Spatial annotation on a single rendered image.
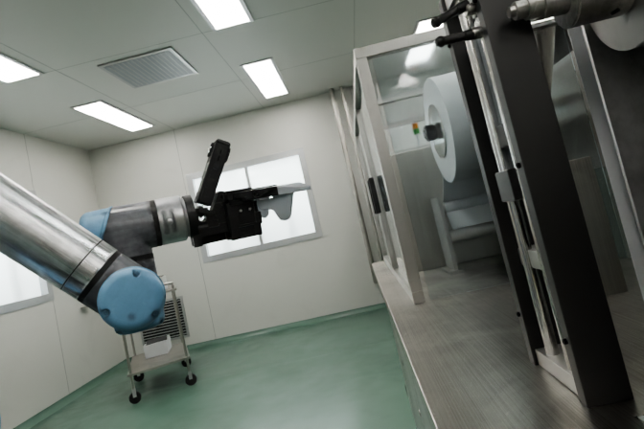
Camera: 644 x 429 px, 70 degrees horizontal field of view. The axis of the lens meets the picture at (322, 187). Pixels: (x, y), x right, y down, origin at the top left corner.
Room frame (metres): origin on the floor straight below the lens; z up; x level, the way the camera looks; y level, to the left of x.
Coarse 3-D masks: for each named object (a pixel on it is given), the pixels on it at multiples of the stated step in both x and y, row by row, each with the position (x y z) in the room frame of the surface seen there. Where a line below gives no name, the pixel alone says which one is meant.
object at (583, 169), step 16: (544, 32) 0.89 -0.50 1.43; (544, 48) 0.90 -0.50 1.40; (544, 64) 0.91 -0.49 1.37; (576, 160) 0.90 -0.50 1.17; (576, 176) 0.90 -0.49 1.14; (592, 176) 0.90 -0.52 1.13; (592, 192) 0.90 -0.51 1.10; (592, 208) 0.90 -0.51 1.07; (592, 224) 0.90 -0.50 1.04; (608, 224) 0.90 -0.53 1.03; (592, 240) 0.90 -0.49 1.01; (608, 240) 0.90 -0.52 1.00; (608, 256) 0.90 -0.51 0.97; (608, 272) 0.90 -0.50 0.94; (608, 288) 0.90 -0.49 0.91; (624, 288) 0.90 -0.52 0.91
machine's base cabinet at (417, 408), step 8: (392, 328) 2.39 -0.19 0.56; (400, 344) 1.82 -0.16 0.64; (400, 352) 2.07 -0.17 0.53; (400, 360) 2.35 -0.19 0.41; (408, 368) 1.55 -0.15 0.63; (408, 376) 1.72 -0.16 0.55; (408, 384) 1.91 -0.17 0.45; (408, 392) 2.15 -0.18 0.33; (416, 392) 1.40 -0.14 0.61; (416, 400) 1.55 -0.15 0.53; (416, 408) 1.70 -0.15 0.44; (424, 408) 1.20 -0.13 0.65; (416, 416) 1.89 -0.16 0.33; (424, 416) 1.29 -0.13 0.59; (416, 424) 2.15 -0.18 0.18; (424, 424) 1.41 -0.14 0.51
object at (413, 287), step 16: (432, 32) 1.19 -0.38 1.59; (368, 48) 1.20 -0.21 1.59; (384, 48) 1.20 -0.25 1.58; (400, 48) 1.20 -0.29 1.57; (368, 80) 1.20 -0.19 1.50; (368, 96) 1.20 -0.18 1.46; (368, 112) 1.20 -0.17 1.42; (384, 128) 2.35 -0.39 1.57; (384, 144) 1.20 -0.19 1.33; (368, 160) 1.78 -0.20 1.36; (384, 160) 1.20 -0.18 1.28; (384, 176) 1.20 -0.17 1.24; (368, 192) 2.36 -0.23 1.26; (400, 208) 1.20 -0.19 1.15; (384, 224) 1.78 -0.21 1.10; (400, 224) 1.20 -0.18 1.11; (400, 240) 1.20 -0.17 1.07; (384, 256) 2.34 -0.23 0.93; (416, 272) 1.20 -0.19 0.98; (416, 288) 1.20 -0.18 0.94
